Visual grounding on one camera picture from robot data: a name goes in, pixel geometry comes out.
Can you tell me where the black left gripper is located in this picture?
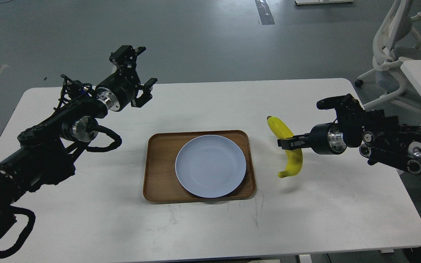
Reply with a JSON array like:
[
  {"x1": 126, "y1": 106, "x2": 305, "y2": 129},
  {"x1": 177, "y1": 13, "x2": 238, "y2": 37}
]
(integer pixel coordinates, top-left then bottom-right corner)
[{"x1": 96, "y1": 45, "x2": 158, "y2": 111}]

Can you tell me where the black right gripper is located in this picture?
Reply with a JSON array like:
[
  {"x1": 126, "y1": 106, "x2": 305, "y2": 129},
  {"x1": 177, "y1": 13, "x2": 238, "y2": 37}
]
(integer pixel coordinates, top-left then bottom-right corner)
[{"x1": 277, "y1": 123, "x2": 346, "y2": 155}]

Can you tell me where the yellow banana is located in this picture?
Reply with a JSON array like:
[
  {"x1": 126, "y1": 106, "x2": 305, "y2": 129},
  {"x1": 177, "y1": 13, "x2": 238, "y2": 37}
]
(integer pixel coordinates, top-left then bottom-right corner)
[{"x1": 267, "y1": 115, "x2": 303, "y2": 178}]

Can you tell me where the light blue plate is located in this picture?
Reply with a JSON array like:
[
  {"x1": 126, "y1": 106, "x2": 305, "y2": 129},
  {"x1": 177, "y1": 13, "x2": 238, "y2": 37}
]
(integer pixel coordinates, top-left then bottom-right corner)
[{"x1": 174, "y1": 135, "x2": 247, "y2": 198}]

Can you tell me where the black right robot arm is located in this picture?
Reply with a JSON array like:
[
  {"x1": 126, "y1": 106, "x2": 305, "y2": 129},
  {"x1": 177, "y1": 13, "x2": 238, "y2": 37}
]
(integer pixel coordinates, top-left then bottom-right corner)
[{"x1": 267, "y1": 94, "x2": 421, "y2": 178}]

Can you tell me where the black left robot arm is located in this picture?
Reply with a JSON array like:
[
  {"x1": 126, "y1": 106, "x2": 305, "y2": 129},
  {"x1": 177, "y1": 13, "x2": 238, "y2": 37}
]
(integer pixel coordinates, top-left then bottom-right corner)
[{"x1": 0, "y1": 45, "x2": 157, "y2": 259}]

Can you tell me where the brown wooden tray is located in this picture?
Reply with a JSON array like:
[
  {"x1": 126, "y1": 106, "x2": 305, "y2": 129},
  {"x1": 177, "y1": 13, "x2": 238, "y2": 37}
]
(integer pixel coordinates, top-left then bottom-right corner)
[{"x1": 143, "y1": 130, "x2": 256, "y2": 203}]

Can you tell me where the white table base on floor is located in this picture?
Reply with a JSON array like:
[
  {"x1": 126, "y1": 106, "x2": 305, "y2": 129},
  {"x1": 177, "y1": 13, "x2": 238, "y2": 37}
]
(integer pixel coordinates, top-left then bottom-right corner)
[{"x1": 295, "y1": 0, "x2": 355, "y2": 5}]

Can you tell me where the white office chair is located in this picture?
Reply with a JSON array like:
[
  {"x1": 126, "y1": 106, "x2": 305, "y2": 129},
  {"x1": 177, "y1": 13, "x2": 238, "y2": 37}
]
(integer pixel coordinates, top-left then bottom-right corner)
[{"x1": 354, "y1": 0, "x2": 421, "y2": 114}]

